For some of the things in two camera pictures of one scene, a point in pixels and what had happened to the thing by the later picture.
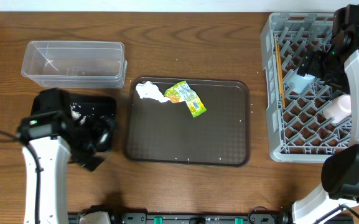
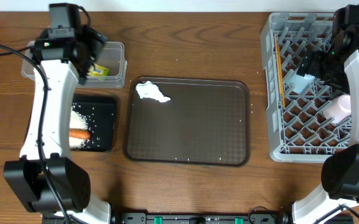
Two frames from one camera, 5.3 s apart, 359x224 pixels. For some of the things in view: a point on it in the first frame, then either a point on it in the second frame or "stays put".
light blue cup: (300, 83) stays put
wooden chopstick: (280, 75) stays put
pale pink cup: (339, 109) stays put
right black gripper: (311, 65) stays put
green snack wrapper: (182, 91) to (98, 70)
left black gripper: (105, 131) to (94, 40)
